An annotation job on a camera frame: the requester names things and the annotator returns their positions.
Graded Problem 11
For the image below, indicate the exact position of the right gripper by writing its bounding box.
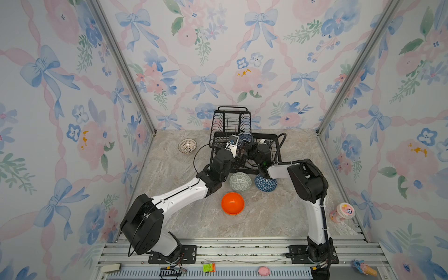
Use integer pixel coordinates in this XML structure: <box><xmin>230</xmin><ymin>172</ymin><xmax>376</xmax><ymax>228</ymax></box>
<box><xmin>242</xmin><ymin>140</ymin><xmax>262</xmax><ymax>170</ymax></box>

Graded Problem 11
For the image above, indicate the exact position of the blue floral bowl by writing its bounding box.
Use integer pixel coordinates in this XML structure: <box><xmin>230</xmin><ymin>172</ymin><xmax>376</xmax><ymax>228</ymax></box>
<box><xmin>238</xmin><ymin>132</ymin><xmax>253</xmax><ymax>147</ymax></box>

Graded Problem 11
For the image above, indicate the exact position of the black wire dish rack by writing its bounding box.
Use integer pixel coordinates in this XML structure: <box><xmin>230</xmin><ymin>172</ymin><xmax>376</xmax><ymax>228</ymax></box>
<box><xmin>210</xmin><ymin>106</ymin><xmax>282</xmax><ymax>175</ymax></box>

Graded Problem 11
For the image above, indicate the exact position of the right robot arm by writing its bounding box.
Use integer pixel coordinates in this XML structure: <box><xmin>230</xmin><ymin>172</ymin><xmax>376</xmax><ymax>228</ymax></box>
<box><xmin>247</xmin><ymin>143</ymin><xmax>333</xmax><ymax>266</ymax></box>

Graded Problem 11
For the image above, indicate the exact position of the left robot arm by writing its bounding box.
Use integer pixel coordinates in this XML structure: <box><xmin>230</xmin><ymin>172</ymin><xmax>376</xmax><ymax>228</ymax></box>
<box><xmin>120</xmin><ymin>144</ymin><xmax>237</xmax><ymax>258</ymax></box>

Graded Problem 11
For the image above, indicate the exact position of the green patterned bowl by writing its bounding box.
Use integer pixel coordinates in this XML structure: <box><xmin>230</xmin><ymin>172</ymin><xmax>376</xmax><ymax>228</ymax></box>
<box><xmin>229</xmin><ymin>172</ymin><xmax>253</xmax><ymax>193</ymax></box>

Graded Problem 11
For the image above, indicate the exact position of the dark blue patterned bowl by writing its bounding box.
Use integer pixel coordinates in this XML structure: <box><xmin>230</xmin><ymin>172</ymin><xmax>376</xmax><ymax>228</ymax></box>
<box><xmin>254</xmin><ymin>175</ymin><xmax>278</xmax><ymax>193</ymax></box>

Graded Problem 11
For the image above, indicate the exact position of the orange plastic bowl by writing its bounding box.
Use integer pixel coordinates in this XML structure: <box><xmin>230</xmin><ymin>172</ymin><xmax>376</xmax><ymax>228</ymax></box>
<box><xmin>221</xmin><ymin>192</ymin><xmax>245</xmax><ymax>215</ymax></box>

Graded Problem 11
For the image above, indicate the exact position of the white lattice bowl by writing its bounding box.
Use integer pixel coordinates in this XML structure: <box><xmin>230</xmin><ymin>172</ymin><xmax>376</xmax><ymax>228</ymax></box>
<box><xmin>178</xmin><ymin>138</ymin><xmax>197</xmax><ymax>154</ymax></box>

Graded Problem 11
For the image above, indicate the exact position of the pink lidded cup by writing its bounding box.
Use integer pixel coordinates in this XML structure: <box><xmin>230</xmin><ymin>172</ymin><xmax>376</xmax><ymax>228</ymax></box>
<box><xmin>330</xmin><ymin>203</ymin><xmax>355</xmax><ymax>224</ymax></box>

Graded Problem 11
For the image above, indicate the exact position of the green orange small toy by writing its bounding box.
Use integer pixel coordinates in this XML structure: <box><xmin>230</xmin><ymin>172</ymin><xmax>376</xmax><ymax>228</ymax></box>
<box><xmin>203</xmin><ymin>263</ymin><xmax>216</xmax><ymax>273</ymax></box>

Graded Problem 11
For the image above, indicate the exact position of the pink round toy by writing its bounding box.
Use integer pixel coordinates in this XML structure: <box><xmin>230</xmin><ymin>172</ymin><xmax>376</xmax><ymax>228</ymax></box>
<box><xmin>258</xmin><ymin>266</ymin><xmax>271</xmax><ymax>277</ymax></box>

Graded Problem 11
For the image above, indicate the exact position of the ice cream cone toy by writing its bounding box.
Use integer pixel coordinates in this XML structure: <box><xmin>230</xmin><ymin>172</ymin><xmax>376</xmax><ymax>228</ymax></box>
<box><xmin>352</xmin><ymin>260</ymin><xmax>378</xmax><ymax>277</ymax></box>

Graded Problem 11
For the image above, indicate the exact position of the beige small block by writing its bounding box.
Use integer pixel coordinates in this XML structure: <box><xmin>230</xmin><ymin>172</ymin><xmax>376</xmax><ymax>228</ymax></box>
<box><xmin>101</xmin><ymin>263</ymin><xmax>121</xmax><ymax>274</ymax></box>

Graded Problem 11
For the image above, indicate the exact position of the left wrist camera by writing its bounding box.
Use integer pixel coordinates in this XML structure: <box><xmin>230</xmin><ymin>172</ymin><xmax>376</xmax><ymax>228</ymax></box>
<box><xmin>225</xmin><ymin>134</ymin><xmax>239</xmax><ymax>158</ymax></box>

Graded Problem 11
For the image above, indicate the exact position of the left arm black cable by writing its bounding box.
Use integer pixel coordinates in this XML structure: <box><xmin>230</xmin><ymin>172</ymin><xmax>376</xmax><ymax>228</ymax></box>
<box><xmin>192</xmin><ymin>143</ymin><xmax>226</xmax><ymax>176</ymax></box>

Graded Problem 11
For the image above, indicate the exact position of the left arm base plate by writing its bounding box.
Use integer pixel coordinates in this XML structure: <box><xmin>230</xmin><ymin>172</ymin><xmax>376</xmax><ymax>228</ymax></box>
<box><xmin>148</xmin><ymin>245</ymin><xmax>197</xmax><ymax>266</ymax></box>

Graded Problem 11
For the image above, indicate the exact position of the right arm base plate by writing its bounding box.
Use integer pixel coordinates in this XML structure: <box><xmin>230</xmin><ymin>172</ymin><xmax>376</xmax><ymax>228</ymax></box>
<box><xmin>285</xmin><ymin>245</ymin><xmax>340</xmax><ymax>266</ymax></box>

